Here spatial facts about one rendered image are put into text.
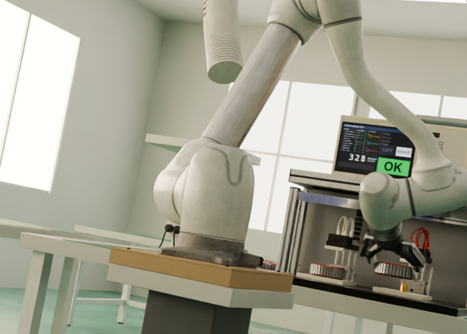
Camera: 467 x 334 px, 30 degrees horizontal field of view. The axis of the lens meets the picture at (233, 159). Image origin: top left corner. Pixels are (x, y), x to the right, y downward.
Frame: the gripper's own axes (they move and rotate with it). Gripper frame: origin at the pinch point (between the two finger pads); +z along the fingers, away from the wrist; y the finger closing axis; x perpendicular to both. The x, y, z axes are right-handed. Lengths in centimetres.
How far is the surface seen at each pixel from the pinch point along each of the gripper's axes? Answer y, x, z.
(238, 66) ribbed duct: -104, 112, 43
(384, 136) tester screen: -17, 50, 3
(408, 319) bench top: 8.2, -16.1, -3.0
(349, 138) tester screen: -28, 49, 4
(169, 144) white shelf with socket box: -110, 56, 31
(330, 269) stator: -22.0, 2.1, 10.5
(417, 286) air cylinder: 1.4, 10.2, 25.7
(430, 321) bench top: 14.1, -15.5, -3.3
